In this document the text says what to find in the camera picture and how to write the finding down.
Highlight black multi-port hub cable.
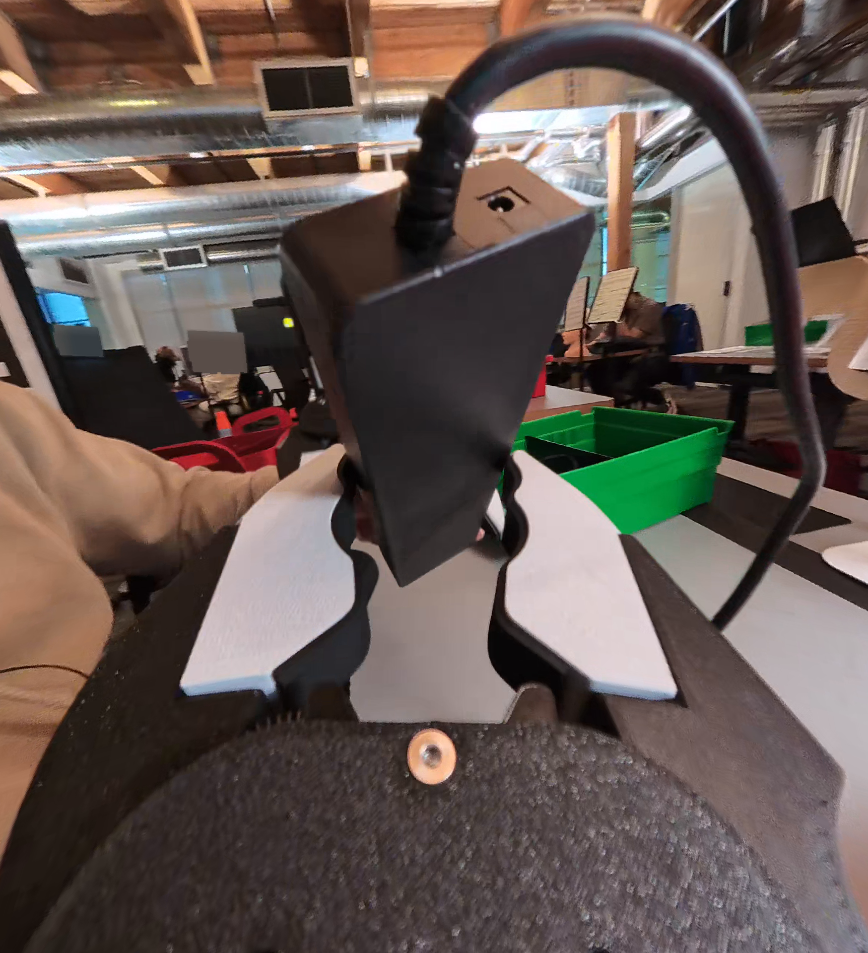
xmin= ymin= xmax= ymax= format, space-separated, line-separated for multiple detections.
xmin=397 ymin=18 xmax=829 ymax=634

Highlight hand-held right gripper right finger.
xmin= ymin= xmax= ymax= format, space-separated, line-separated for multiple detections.
xmin=487 ymin=450 xmax=679 ymax=701

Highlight blue jacket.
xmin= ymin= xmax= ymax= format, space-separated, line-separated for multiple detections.
xmin=663 ymin=304 xmax=703 ymax=351

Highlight wooden post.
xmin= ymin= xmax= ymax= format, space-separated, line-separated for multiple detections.
xmin=605 ymin=112 xmax=637 ymax=272

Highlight black divider of green bin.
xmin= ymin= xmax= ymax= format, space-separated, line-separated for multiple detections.
xmin=525 ymin=435 xmax=613 ymax=472

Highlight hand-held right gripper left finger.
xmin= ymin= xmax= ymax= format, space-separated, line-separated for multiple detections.
xmin=179 ymin=444 xmax=379 ymax=697

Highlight small green bin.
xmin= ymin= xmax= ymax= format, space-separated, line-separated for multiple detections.
xmin=745 ymin=319 xmax=829 ymax=347

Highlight black display screen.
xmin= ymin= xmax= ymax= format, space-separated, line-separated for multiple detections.
xmin=233 ymin=298 xmax=293 ymax=373

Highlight person's beige hoodie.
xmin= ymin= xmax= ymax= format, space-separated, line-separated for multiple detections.
xmin=0 ymin=357 xmax=182 ymax=909

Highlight silver ventilation duct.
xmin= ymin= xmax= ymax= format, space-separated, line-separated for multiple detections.
xmin=0 ymin=74 xmax=703 ymax=254

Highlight person's left forearm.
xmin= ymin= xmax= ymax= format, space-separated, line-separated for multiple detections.
xmin=80 ymin=424 xmax=282 ymax=589

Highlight green plastic bin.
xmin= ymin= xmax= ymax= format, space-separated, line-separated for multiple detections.
xmin=512 ymin=406 xmax=736 ymax=536

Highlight black partition panel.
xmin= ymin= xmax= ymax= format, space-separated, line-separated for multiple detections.
xmin=62 ymin=346 xmax=200 ymax=449

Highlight red tote basket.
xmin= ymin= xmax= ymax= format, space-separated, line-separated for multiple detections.
xmin=152 ymin=406 xmax=299 ymax=474

